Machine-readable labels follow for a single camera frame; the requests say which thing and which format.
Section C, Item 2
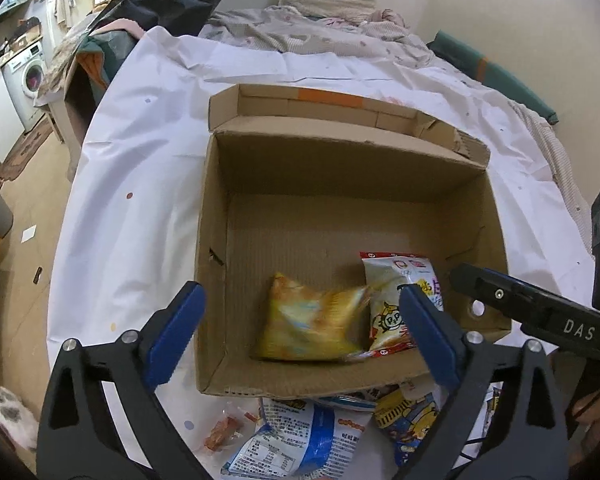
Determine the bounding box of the blue yellow tiger snack bag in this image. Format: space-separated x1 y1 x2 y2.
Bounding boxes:
374 375 502 467

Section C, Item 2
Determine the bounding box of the white cartoon popcorn snack bag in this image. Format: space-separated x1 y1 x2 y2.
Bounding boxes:
358 250 446 359

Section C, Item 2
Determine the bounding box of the yellow cheese snack bag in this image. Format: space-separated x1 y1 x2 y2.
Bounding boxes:
254 273 370 362

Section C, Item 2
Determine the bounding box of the small clear red snack packet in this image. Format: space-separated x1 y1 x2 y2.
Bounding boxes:
202 406 258 453

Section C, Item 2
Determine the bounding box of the white blue snack bag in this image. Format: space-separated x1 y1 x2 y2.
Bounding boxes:
221 399 372 479

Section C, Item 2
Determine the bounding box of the person's right hand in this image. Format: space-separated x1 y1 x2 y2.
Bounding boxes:
569 398 600 466

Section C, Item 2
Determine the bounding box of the brown cardboard box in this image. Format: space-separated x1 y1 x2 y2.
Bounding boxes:
195 84 512 399

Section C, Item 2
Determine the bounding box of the brown floor mat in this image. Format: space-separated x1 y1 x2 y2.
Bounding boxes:
0 116 54 181

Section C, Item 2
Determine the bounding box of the white washing machine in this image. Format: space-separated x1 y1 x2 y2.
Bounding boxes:
2 40 46 132

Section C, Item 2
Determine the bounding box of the crumpled floral blanket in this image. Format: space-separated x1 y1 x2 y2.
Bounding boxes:
199 6 434 68

